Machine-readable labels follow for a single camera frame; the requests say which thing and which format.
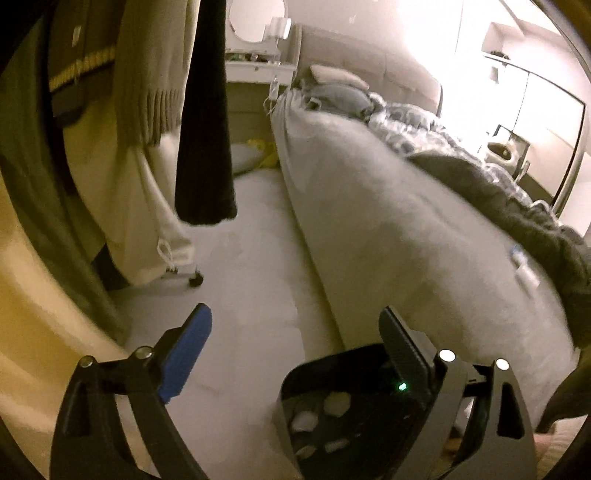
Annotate person's right forearm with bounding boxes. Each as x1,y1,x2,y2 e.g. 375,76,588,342
533,415,589,480

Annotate white table lamp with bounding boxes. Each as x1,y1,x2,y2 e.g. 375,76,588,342
265,16,292,42

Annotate pile of small toiletries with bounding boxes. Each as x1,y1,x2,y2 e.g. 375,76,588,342
228,51,278,64

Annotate black trash bin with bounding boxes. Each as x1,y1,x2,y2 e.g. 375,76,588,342
272,342,446,480

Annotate olive long coat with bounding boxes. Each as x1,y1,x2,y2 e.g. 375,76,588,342
0,28,131,343

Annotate dark striped-hem jacket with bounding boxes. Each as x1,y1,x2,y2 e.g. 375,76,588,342
44,0,119,128

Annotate white wall shelf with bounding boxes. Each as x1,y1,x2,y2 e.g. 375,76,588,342
479,23,523,64

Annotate white panel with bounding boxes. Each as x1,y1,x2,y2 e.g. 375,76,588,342
560,147,591,232

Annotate round mirror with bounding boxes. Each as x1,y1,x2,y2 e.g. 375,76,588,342
228,0,287,45

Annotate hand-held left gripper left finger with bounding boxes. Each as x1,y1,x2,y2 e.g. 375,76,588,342
50,302,214,480

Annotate grey bed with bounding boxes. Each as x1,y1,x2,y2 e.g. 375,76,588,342
270,24,591,444

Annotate black hanging garment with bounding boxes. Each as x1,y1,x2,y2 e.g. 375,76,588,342
174,0,239,227

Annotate dark grey fleece blanket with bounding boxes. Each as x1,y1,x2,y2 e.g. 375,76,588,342
408,152,591,325

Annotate clothes rack wheeled base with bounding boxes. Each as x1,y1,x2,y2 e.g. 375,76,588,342
159,265,205,288

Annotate large round white tissue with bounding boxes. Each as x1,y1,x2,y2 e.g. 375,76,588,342
322,391,352,416

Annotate dark green fleece garment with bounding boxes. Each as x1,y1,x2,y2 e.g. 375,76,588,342
538,357,583,432

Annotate white charger with cable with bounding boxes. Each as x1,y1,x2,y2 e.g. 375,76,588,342
263,76,282,112

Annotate yellow cloth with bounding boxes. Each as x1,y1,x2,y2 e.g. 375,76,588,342
246,137,279,168

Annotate cream pillow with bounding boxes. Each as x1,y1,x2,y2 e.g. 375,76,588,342
310,63,368,89

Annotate blue-grey pillow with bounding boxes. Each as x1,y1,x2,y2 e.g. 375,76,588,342
300,82,373,116

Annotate grey padded headboard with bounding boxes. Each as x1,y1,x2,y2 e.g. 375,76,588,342
295,24,444,116

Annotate white pet bed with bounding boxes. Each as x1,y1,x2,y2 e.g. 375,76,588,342
486,140,518,162

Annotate blue patterned duvet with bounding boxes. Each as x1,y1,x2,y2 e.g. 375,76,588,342
366,99,555,209

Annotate cream drawstring trousers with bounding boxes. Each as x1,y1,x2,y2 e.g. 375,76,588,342
106,138,197,285

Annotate grey floor pillow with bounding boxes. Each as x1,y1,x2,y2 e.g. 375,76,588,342
230,141,264,175

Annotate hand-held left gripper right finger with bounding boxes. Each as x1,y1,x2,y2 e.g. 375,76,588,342
379,305,539,480

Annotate blue and white packet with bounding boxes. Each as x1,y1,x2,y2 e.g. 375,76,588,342
509,246,542,291

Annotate beige knit sweater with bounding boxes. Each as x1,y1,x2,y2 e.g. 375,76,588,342
113,0,199,149

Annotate white dressing table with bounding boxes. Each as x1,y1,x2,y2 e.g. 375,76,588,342
225,37,299,114

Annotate black frame chair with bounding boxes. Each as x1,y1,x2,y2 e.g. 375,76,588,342
493,123,532,181

